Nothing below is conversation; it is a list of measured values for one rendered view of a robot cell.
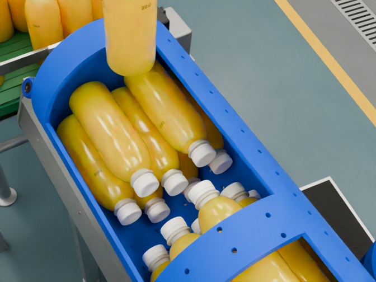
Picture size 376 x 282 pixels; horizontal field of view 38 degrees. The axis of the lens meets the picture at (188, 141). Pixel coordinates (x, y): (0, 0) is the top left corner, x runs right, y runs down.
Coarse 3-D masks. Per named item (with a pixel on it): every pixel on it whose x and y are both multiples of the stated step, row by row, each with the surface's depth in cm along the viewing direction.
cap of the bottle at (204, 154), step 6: (204, 144) 88; (198, 150) 87; (204, 150) 87; (210, 150) 87; (192, 156) 88; (198, 156) 87; (204, 156) 87; (210, 156) 88; (198, 162) 87; (204, 162) 89
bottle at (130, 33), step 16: (112, 0) 69; (128, 0) 69; (144, 0) 70; (112, 16) 72; (128, 16) 71; (144, 16) 72; (112, 32) 74; (128, 32) 73; (144, 32) 74; (112, 48) 77; (128, 48) 76; (144, 48) 76; (112, 64) 80; (128, 64) 78; (144, 64) 79
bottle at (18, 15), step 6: (12, 0) 124; (18, 0) 124; (24, 0) 124; (12, 6) 126; (18, 6) 125; (24, 6) 125; (12, 12) 128; (18, 12) 127; (24, 12) 127; (12, 18) 130; (18, 18) 128; (24, 18) 128; (18, 24) 130; (24, 24) 129; (18, 30) 132; (24, 30) 131
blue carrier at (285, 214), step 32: (96, 32) 87; (160, 32) 92; (64, 64) 86; (96, 64) 96; (192, 64) 90; (32, 96) 93; (64, 96) 97; (192, 96) 83; (224, 128) 79; (64, 160) 89; (256, 160) 77; (288, 192) 75; (160, 224) 99; (224, 224) 70; (256, 224) 69; (288, 224) 70; (320, 224) 74; (128, 256) 79; (192, 256) 69; (224, 256) 68; (256, 256) 67; (320, 256) 69; (352, 256) 73
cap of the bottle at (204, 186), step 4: (204, 180) 79; (208, 180) 79; (196, 184) 78; (200, 184) 78; (204, 184) 78; (208, 184) 78; (212, 184) 79; (192, 188) 78; (196, 188) 78; (200, 188) 78; (204, 188) 78; (208, 188) 78; (212, 188) 78; (192, 192) 78; (196, 192) 78; (200, 192) 78; (204, 192) 77; (192, 196) 78; (196, 196) 78; (192, 200) 79; (196, 200) 78
